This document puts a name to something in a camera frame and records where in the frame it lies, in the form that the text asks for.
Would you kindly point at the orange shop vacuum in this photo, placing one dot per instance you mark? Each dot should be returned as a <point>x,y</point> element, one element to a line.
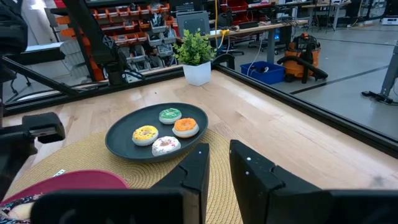
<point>295,67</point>

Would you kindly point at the red tool cabinet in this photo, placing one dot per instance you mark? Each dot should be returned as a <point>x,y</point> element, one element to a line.
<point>236,6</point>

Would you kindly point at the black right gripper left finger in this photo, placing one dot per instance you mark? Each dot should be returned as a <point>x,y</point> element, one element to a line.
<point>194,186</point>

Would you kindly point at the small pink sprinkled donut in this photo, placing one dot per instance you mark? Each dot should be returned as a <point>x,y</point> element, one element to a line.
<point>157,146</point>

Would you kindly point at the grey monitor back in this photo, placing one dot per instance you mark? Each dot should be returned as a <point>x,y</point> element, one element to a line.
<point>192,21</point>

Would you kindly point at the small orange frosted donut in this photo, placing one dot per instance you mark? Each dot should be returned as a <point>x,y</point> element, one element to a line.
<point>178,126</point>

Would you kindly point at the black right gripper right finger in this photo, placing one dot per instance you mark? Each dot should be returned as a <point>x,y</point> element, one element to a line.
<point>267,196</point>

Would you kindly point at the black office chair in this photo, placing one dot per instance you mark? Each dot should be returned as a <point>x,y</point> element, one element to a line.
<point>12,28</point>

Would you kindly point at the round woven yellow placemat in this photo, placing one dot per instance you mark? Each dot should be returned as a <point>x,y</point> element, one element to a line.
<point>93,158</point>

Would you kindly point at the blue plastic bin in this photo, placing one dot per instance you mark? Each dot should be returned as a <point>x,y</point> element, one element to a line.
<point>264,76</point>

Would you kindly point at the large chocolate sprinkled donut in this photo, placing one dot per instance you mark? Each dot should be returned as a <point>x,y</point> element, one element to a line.
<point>15,211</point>

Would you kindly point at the dark round plate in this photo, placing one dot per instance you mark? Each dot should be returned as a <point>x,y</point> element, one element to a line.
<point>130,137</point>

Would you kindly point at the orange parts bin rack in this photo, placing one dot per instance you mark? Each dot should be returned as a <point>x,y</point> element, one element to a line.
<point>133,39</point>

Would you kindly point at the grey metal table leg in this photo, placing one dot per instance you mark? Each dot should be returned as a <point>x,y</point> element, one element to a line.
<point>391,74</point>

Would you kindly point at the small green frosted donut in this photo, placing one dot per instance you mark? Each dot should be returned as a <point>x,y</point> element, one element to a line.
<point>163,114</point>

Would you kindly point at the white placemat label tag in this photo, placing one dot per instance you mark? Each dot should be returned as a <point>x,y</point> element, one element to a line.
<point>59,172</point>

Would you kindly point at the red round plate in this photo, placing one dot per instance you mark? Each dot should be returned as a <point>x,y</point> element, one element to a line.
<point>77,182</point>

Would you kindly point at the small yellow sprinkled donut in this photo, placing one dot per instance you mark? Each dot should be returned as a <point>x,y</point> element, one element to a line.
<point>138,135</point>

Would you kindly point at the grey mount bracket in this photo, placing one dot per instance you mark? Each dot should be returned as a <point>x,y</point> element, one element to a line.
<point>133,77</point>

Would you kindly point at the black aluminium table frame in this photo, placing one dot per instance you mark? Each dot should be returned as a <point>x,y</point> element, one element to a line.
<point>311,113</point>

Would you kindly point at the green plant in white pot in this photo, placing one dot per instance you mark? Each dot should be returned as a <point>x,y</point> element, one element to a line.
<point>197,74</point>

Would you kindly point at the wooden top workbench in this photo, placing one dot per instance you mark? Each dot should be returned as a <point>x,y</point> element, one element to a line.
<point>264,28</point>

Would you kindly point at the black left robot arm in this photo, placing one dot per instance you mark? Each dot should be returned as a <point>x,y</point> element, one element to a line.
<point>93,34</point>

